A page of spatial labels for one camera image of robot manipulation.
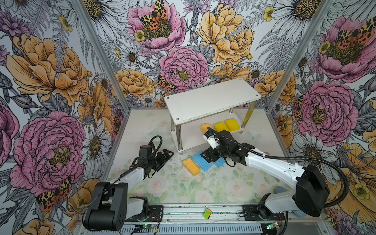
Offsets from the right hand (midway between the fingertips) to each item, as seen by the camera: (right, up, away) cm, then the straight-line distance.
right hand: (208, 155), depth 82 cm
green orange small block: (-1, -27, -9) cm, 28 cm away
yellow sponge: (+11, +15, +21) cm, 28 cm away
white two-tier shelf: (+9, +26, -6) cm, 28 cm away
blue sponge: (+5, -2, -7) cm, 9 cm away
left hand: (-22, -5, +8) cm, 24 cm away
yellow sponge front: (+19, +16, +21) cm, 32 cm away
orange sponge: (-1, +14, +18) cm, 23 cm away
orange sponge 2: (-9, -8, +7) cm, 14 cm away
